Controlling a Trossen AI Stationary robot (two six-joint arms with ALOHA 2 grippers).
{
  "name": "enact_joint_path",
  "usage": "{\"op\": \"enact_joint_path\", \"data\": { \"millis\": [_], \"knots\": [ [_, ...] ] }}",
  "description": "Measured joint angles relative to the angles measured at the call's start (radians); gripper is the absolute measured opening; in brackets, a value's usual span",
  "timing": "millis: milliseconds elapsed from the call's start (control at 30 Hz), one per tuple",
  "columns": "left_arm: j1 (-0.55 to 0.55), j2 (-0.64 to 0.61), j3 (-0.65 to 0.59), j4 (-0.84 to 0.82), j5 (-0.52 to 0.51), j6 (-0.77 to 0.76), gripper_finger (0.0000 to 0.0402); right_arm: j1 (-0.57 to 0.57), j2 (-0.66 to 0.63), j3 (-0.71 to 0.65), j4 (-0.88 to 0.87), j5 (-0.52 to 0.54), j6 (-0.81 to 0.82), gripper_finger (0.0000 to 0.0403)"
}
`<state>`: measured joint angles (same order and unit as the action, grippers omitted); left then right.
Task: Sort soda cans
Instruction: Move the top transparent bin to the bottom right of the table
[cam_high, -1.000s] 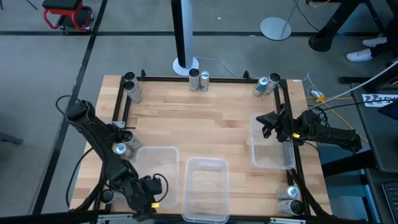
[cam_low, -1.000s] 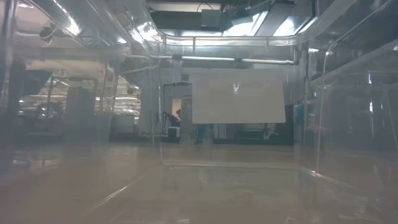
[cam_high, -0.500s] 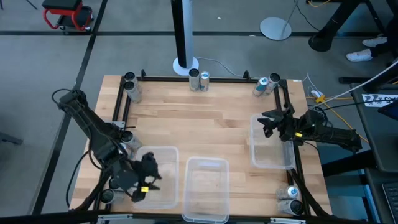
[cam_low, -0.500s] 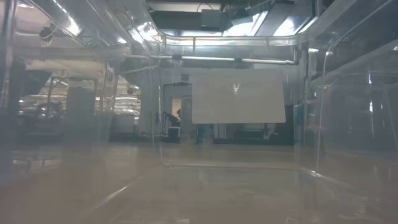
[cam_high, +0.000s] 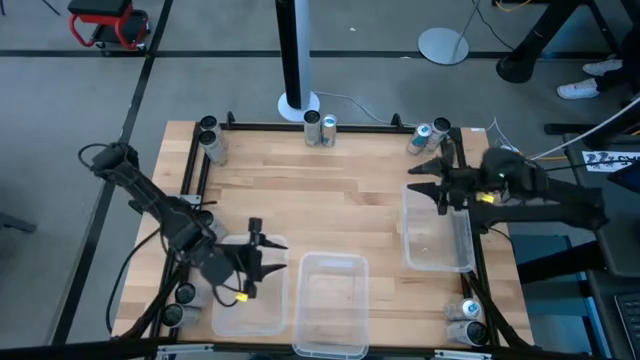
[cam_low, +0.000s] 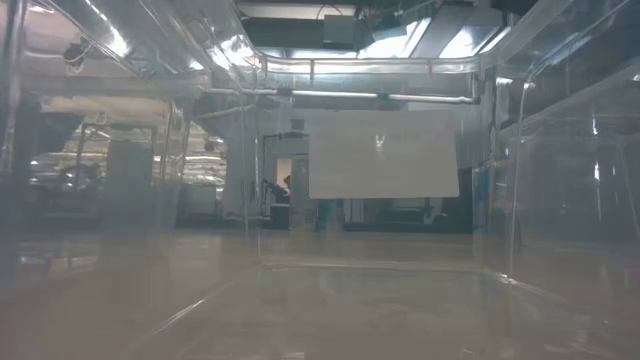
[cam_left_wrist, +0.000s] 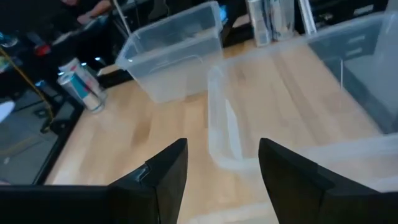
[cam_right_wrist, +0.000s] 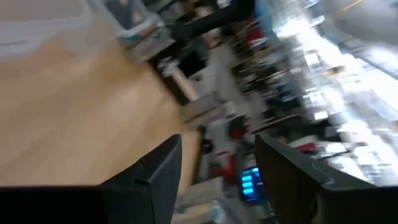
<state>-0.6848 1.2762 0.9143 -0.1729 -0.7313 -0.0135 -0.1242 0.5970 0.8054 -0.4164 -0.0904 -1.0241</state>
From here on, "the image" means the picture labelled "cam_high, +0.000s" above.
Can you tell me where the red black rolling stool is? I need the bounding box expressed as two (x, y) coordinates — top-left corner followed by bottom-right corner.
(67, 0), (151, 51)

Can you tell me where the black white tower round base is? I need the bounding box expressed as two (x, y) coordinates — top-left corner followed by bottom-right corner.
(274, 0), (321, 123)

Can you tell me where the dark grey desk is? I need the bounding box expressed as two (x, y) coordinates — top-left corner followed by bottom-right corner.
(562, 132), (640, 360)

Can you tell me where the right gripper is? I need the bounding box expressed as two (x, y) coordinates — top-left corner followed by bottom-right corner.
(406, 149), (485, 217)

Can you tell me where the black desk foot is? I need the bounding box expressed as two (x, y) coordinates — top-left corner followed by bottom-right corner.
(516, 241), (609, 285)

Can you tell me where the dark blue tablet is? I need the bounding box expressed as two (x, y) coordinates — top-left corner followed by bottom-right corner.
(607, 160), (640, 195)

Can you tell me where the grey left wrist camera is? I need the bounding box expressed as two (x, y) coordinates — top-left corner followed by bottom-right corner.
(199, 253), (235, 287)

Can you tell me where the thick white cable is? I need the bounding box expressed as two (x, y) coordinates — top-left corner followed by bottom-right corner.
(527, 94), (640, 162)

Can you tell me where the person's white shoe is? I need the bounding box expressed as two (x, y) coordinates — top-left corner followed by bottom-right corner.
(556, 78), (601, 101)
(582, 58), (624, 77)

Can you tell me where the grey metal leg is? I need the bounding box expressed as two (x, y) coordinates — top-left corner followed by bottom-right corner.
(0, 211), (39, 235)

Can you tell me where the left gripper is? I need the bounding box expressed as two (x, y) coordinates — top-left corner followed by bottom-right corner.
(219, 217), (290, 300)

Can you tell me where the yellow floor cable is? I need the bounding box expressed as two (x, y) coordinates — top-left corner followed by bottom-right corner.
(492, 0), (534, 14)

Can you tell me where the black aluminium table frame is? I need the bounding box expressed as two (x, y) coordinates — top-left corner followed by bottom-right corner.
(112, 110), (535, 351)

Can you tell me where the black laptop keyboard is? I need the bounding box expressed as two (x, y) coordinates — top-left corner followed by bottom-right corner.
(613, 292), (640, 360)

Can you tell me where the clear plastic bin with label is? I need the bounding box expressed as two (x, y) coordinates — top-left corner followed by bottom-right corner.
(291, 251), (371, 360)

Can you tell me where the white paper label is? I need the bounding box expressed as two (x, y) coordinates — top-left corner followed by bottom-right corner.
(581, 149), (640, 174)

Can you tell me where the black desk leg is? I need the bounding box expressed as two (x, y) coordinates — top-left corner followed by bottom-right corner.
(496, 0), (584, 85)

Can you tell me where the grey round stand base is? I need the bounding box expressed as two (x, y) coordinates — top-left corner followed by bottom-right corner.
(417, 0), (484, 66)

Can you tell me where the person's leg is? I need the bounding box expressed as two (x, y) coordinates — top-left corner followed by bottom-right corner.
(594, 29), (640, 94)

